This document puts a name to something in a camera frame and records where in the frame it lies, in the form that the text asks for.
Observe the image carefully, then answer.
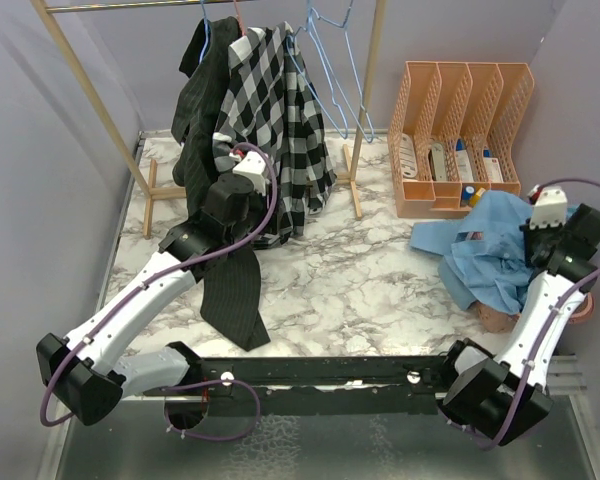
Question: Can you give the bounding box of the blue hanger of black shirt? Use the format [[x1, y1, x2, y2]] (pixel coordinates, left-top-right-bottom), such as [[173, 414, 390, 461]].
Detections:
[[198, 0, 211, 64]]

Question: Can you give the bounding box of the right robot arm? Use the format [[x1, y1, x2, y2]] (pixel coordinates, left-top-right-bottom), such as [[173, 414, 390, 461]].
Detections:
[[438, 204, 600, 446]]

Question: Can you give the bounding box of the yellow stamp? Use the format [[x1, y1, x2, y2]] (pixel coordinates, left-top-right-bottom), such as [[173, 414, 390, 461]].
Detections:
[[467, 188, 487, 208]]

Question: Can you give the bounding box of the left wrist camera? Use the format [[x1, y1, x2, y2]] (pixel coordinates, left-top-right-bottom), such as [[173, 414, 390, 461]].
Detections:
[[230, 151, 269, 196]]

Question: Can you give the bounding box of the light blue shirt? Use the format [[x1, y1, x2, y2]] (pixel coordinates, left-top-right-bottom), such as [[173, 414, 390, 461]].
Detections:
[[410, 190, 534, 315]]

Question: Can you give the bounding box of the blue stamp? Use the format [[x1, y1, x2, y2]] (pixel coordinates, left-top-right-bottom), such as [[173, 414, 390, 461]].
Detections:
[[460, 185, 476, 206]]

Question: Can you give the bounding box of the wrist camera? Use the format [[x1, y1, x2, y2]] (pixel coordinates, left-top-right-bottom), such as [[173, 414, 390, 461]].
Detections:
[[230, 151, 269, 196], [528, 185, 568, 230]]

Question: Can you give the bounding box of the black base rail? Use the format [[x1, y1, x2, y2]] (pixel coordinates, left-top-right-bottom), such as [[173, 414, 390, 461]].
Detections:
[[182, 353, 458, 416]]

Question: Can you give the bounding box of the blue wire hanger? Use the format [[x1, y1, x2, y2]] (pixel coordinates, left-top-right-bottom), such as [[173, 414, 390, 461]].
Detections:
[[285, 1, 351, 139], [307, 1, 376, 144]]

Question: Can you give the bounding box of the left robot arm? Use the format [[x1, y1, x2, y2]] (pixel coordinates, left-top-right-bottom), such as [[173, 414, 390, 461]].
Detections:
[[36, 173, 277, 427]]

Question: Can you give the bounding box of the pink wire hanger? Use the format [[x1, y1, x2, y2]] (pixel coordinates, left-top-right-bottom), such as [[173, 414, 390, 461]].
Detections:
[[232, 0, 247, 36]]

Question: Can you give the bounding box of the wooden clothes rack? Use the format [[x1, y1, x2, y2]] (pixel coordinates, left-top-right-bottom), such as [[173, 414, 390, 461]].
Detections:
[[31, 0, 387, 239]]

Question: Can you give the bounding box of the grey plaid shirt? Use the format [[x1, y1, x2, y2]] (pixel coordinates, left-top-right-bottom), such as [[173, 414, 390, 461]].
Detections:
[[212, 22, 336, 249]]

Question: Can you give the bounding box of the orange file organizer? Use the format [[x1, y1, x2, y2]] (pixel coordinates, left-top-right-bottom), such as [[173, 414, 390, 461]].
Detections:
[[387, 61, 534, 219]]

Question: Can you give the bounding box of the pink laundry basket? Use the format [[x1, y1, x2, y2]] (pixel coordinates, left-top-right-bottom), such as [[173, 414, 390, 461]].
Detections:
[[471, 293, 595, 333]]

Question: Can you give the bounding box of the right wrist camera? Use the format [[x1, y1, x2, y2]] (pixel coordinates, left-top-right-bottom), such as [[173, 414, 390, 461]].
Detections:
[[528, 185, 568, 230]]

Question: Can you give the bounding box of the black pinstripe shirt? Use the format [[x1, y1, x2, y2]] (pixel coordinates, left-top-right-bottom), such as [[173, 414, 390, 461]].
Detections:
[[171, 17, 270, 351]]

